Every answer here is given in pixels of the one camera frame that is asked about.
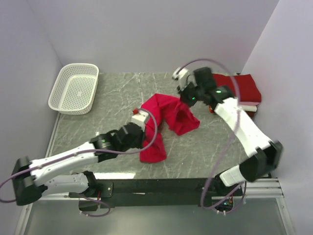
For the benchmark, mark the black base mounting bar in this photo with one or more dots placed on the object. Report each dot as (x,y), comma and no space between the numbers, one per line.
(150,192)

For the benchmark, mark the pink white folded t-shirt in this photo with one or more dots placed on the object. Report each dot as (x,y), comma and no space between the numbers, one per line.
(249,107)

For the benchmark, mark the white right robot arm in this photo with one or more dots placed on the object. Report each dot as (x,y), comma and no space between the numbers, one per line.
(263,154)

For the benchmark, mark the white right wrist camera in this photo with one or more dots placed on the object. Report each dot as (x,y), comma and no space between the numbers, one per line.
(181,75)

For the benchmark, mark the aluminium frame rail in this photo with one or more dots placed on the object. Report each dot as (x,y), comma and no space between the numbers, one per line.
(263,188)

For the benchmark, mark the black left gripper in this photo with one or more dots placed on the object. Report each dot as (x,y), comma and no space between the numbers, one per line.
(140,144)

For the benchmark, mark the white plastic basket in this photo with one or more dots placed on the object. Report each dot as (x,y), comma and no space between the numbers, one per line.
(74,90)

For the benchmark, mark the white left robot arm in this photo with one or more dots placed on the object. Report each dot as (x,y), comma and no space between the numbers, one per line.
(33,179)

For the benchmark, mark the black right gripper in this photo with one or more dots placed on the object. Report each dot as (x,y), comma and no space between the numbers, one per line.
(183,96)

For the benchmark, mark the bright red t-shirt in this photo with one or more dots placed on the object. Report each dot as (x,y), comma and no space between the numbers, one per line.
(177,115)

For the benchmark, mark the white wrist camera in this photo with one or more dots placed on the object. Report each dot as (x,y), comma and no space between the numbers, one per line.
(181,75)
(140,118)

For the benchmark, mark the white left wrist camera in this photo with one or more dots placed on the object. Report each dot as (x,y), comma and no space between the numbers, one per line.
(140,118)

